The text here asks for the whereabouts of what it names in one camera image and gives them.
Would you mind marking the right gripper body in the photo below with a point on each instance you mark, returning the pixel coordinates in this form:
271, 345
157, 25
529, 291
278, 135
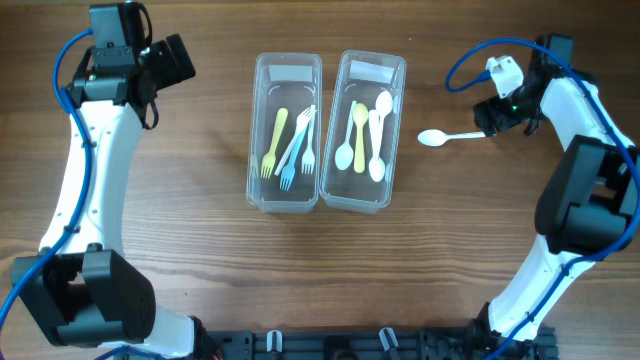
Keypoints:
507, 112

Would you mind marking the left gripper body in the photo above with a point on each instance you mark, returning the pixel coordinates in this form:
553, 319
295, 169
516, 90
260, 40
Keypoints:
171, 67

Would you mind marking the white spoon top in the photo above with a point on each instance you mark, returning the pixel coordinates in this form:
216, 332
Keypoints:
437, 138

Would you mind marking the white spoon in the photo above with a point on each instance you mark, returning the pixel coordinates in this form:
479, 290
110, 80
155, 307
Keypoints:
344, 154
384, 106
437, 138

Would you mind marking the cream spoon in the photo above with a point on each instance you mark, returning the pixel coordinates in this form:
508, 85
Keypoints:
376, 164

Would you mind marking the yellow plastic spoon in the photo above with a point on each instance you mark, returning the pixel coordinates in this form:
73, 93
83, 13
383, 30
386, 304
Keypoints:
360, 117

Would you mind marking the yellow plastic fork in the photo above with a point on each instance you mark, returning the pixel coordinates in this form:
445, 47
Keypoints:
268, 160

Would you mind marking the white plastic fork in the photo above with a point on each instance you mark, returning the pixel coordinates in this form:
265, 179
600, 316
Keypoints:
302, 121
308, 157

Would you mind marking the pale blue plastic fork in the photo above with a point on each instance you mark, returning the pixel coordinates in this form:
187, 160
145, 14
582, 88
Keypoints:
288, 172

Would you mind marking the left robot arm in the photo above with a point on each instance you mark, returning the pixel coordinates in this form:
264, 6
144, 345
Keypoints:
79, 288

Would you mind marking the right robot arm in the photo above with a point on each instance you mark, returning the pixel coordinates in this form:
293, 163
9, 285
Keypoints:
590, 207

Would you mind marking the right clear plastic container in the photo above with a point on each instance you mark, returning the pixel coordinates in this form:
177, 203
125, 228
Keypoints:
362, 76

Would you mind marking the clear plastic container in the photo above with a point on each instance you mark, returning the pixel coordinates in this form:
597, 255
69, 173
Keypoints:
292, 81
362, 76

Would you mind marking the left clear plastic container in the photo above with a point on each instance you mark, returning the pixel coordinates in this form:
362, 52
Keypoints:
292, 81

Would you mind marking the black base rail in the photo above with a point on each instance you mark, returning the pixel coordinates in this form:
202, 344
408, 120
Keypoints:
425, 344

